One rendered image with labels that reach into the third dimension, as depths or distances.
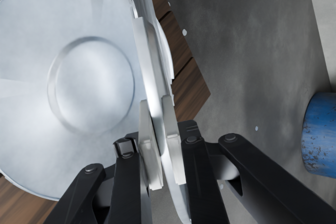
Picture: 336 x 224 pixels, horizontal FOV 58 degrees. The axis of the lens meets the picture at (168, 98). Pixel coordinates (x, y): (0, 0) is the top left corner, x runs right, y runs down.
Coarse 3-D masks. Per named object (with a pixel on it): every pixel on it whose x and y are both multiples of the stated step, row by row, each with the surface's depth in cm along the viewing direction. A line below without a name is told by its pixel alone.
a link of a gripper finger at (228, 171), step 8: (192, 120) 19; (184, 128) 18; (192, 128) 18; (184, 136) 17; (208, 144) 15; (216, 144) 15; (208, 152) 15; (216, 152) 15; (216, 160) 14; (224, 160) 14; (216, 168) 15; (224, 168) 15; (232, 168) 14; (216, 176) 15; (224, 176) 15; (232, 176) 15
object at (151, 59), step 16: (128, 0) 20; (144, 0) 35; (144, 16) 29; (144, 32) 18; (144, 48) 18; (160, 48) 46; (144, 64) 18; (160, 64) 29; (144, 80) 18; (160, 80) 27; (160, 96) 27; (160, 112) 19; (160, 128) 19; (160, 144) 19; (176, 192) 21; (176, 208) 22
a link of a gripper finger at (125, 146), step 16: (112, 144) 15; (128, 144) 15; (128, 160) 15; (128, 176) 13; (112, 192) 12; (128, 192) 12; (144, 192) 13; (112, 208) 11; (128, 208) 11; (144, 208) 12
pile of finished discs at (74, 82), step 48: (0, 0) 30; (48, 0) 34; (96, 0) 39; (0, 48) 31; (48, 48) 34; (96, 48) 38; (0, 96) 31; (48, 96) 35; (96, 96) 39; (144, 96) 46; (0, 144) 31; (48, 144) 35; (96, 144) 40; (48, 192) 36
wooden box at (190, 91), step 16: (160, 0) 48; (160, 16) 49; (176, 32) 52; (176, 48) 52; (176, 64) 52; (192, 64) 55; (176, 80) 52; (192, 80) 56; (176, 96) 53; (192, 96) 56; (208, 96) 59; (176, 112) 53; (192, 112) 56; (160, 160) 51; (0, 176) 33; (0, 192) 33; (16, 192) 34; (0, 208) 33; (16, 208) 34; (32, 208) 35; (48, 208) 37
